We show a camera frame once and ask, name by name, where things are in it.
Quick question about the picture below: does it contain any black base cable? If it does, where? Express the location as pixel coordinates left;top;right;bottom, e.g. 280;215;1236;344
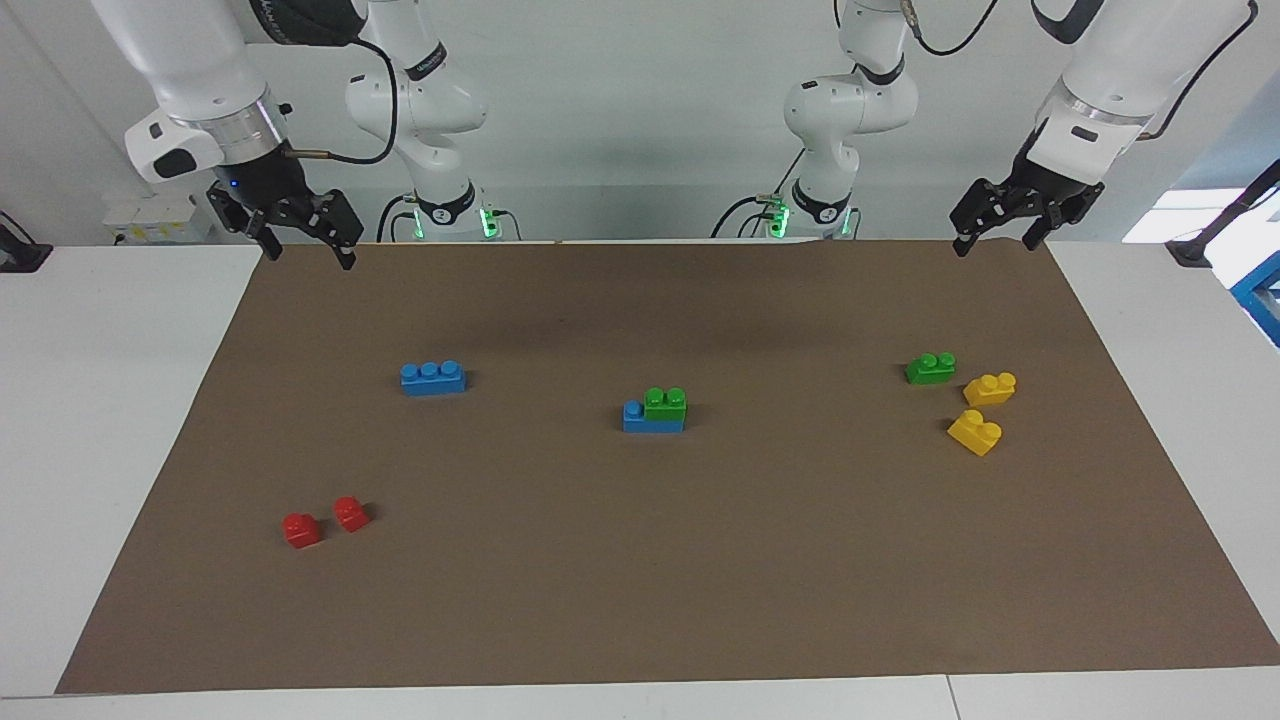
376;194;417;243
711;150;807;240

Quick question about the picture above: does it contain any black stand with clamp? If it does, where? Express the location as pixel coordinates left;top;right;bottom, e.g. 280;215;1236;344
1165;160;1280;269

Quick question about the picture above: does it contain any blue frame piece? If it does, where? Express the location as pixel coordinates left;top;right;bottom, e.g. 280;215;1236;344
1230;250;1280;349

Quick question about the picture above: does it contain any black left base cable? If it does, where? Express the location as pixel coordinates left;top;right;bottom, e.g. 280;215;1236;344
711;150;807;240

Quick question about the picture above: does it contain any blue three-stud toy block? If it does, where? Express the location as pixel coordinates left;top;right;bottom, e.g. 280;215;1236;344
622;400;687;434
400;360;468;397

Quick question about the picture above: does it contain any yellow two-stud toy block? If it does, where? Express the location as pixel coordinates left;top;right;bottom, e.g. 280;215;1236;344
946;409;1004;458
963;372;1018;407

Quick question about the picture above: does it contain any black table clamp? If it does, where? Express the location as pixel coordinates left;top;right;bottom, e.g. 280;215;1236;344
0;212;53;273

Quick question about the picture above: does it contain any brown paper table mat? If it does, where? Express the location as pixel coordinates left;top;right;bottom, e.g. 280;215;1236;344
55;239;1280;695

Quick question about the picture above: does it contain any black right base cable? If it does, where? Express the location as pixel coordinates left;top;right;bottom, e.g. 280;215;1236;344
376;194;417;243

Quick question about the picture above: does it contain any white power box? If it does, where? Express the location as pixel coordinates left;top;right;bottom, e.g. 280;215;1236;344
103;193;216;244

